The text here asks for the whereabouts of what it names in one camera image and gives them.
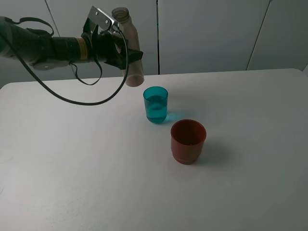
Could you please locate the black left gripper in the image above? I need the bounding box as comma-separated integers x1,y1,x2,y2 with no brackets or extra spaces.
81,20,143,70

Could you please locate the black camera cable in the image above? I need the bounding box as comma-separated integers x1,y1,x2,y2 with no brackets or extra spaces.
0,28,130,105

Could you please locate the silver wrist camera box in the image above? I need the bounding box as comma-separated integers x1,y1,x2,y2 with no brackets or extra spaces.
87,6,123,33

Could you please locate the red plastic cup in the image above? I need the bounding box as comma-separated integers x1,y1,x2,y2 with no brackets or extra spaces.
170,119,206,165

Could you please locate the teal translucent plastic cup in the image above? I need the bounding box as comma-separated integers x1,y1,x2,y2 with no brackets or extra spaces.
143,86,168,124

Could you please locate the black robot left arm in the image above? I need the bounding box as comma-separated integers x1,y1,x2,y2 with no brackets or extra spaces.
0,17,143,70

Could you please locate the clear plastic water bottle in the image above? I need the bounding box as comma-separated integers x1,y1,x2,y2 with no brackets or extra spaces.
112,7,144,87

